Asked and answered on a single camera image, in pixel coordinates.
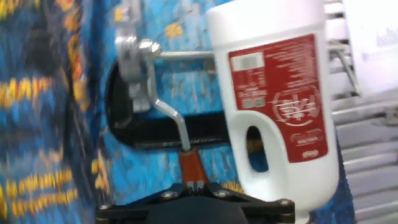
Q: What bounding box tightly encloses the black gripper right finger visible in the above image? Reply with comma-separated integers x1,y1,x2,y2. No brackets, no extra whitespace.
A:
197,182,296,223

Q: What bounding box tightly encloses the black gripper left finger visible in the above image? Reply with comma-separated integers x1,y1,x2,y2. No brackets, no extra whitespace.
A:
95,182,195,223

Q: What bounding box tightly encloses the black C-clamp silver screw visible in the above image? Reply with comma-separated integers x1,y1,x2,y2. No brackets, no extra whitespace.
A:
104,43,364,151

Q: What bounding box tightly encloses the white bottle red label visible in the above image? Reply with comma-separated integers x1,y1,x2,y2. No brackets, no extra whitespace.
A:
205,0,340,224

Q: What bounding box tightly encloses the blue starry painting cloth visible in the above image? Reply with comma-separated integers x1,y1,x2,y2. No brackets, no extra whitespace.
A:
0,0,356,224

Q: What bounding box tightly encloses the printed paper sheet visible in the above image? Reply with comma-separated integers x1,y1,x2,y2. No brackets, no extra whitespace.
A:
341,0,398,96

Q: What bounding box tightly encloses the silver lever bracket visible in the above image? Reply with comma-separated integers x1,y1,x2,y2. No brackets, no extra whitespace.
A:
114,0,154,113

